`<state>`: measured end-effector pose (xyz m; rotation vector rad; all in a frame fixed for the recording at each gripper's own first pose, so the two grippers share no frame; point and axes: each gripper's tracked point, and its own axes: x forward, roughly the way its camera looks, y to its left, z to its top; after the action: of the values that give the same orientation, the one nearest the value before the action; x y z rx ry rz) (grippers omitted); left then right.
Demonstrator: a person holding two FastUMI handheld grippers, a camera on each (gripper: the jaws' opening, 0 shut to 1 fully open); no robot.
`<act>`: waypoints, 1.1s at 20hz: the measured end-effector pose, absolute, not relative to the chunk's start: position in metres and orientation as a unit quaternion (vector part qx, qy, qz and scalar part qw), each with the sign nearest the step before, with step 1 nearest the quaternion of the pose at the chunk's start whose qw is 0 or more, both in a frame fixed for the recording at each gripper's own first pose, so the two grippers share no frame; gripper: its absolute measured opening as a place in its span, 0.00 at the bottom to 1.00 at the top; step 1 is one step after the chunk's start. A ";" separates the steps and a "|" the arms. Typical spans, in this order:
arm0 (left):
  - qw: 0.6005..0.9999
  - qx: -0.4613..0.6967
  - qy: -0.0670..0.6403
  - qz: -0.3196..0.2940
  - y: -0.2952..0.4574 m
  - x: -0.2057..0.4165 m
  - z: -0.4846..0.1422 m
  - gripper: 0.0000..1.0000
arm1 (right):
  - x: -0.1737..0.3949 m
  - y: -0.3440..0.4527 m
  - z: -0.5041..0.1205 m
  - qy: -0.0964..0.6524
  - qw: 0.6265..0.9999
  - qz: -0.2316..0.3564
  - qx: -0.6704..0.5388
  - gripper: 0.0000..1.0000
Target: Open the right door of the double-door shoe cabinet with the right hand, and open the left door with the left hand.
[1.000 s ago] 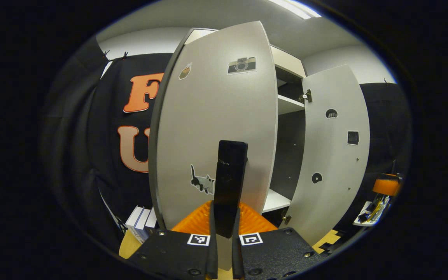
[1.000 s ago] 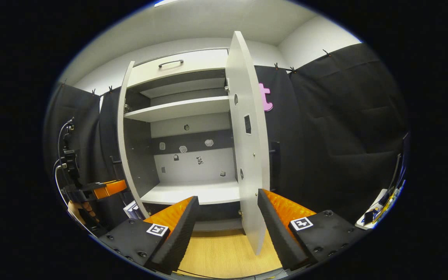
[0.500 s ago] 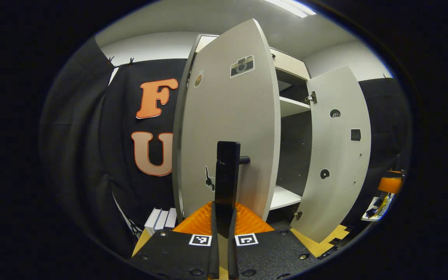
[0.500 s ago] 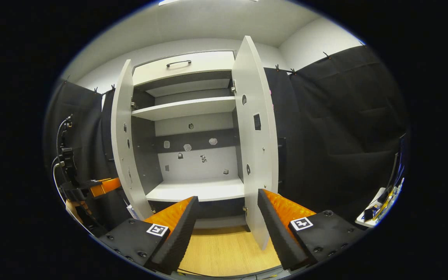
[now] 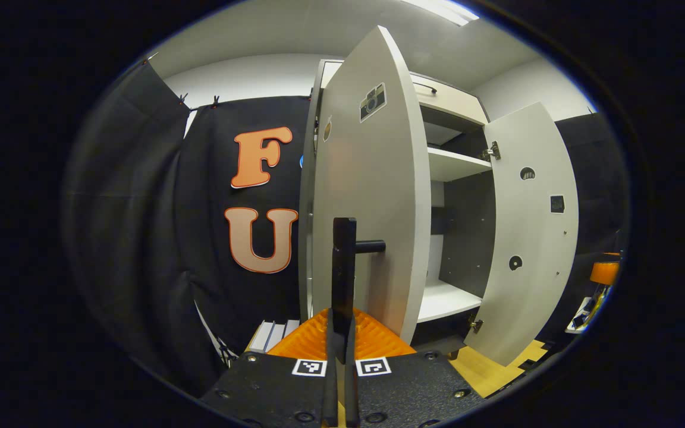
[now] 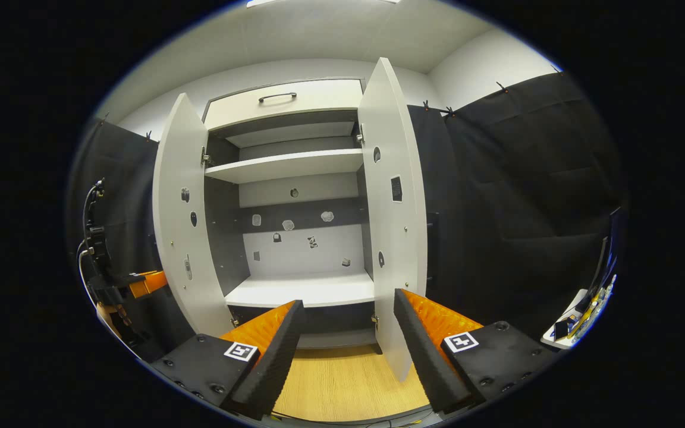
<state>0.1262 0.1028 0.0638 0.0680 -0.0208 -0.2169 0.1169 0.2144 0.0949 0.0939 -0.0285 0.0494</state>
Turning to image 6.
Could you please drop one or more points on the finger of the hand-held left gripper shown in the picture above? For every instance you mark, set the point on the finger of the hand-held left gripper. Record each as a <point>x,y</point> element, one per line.
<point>149,283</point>

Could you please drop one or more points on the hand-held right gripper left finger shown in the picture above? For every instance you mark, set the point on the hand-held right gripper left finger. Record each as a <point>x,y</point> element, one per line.
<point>277,362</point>

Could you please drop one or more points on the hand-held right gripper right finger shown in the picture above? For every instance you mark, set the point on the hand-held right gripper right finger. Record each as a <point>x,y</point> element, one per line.
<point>426,356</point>

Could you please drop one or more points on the white cabinet door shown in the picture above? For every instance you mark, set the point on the white cabinet door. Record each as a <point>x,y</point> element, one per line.
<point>179,208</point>
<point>390,238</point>

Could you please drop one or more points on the white double-door shoe cabinet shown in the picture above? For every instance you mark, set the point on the white double-door shoe cabinet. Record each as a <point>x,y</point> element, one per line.
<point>223,238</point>

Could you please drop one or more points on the white cabinet bottom board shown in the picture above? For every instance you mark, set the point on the white cabinet bottom board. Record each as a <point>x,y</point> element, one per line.
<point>307,290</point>

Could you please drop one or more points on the metal door hinge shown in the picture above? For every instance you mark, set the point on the metal door hinge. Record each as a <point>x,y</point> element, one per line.
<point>206,157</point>
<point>360,135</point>

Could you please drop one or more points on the white cabinet shelf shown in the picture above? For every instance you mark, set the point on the white cabinet shelf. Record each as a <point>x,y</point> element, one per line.
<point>283,165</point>

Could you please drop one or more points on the white side table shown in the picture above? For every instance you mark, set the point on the white side table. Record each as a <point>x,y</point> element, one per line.
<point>559,342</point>

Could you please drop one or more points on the small black device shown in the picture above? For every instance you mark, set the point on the small black device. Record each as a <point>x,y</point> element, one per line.
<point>561,328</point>

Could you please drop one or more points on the yellow and white clutter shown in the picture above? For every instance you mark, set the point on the yellow and white clutter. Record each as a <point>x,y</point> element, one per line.
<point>589,309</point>

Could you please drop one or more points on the dark monitor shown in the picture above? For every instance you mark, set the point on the dark monitor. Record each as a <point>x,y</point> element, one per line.
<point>613,249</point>

